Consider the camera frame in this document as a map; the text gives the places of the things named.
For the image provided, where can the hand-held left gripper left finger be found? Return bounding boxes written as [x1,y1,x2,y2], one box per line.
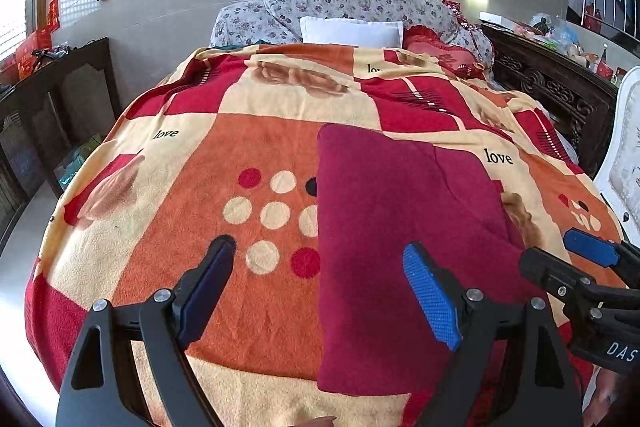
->
[56,235,237,427]

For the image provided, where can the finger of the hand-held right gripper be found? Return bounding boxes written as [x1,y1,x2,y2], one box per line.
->
[562,228,640,289]
[518,247,640,324]

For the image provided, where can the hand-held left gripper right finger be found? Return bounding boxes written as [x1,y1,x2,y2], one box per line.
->
[403,242,583,427]

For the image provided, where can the maroon fleece garment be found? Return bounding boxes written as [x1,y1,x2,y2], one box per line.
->
[316,123,576,397]

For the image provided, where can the red orange printed blanket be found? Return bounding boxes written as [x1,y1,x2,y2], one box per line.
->
[25,44,627,427]

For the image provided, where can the white upholstered chair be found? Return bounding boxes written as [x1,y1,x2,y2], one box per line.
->
[594,67,640,234]

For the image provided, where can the carved dark wooden furniture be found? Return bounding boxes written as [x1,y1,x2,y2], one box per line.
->
[479,23,621,178]

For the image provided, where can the pile of small clutter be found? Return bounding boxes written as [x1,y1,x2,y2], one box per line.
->
[529,11,623,76]

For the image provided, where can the dark wooden cabinet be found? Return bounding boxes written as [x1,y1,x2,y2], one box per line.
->
[0,38,124,254]

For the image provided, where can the red fire extinguishers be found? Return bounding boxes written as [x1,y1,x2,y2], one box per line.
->
[582,3,604,34]

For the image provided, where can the flat white box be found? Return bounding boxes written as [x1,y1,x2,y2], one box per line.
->
[478,11,519,30]

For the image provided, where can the red frilled pillow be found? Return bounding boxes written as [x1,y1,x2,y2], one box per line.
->
[403,0,494,80]

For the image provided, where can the white pillow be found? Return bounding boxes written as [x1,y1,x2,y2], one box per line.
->
[299,17,404,50]

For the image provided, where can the red gift box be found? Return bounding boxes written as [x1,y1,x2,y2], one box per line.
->
[14,29,54,80]

